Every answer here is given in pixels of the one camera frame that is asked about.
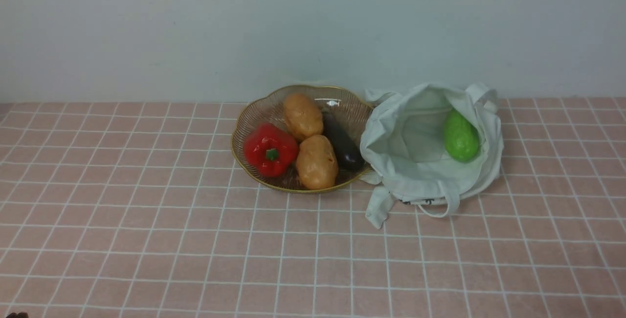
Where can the green bumpy vegetable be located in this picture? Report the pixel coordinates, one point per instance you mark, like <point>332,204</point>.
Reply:
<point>461,138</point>

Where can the white cloth tote bag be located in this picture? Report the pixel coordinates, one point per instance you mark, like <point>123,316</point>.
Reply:
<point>404,143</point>

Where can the front brown potato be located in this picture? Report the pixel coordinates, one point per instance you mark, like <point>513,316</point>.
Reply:
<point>316,163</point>

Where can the brown potato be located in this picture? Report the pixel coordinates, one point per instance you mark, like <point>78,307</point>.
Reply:
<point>316,163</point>
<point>302,116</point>

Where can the rear brown potato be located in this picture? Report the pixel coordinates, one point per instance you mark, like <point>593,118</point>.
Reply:
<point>302,116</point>

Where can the dark purple eggplant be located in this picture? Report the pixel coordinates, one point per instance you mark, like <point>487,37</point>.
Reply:
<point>347,153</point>

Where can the red bell pepper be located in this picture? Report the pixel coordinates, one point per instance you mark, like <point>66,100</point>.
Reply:
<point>270,150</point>

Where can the gold wire fruit basket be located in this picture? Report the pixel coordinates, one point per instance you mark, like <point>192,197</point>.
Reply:
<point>350,110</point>

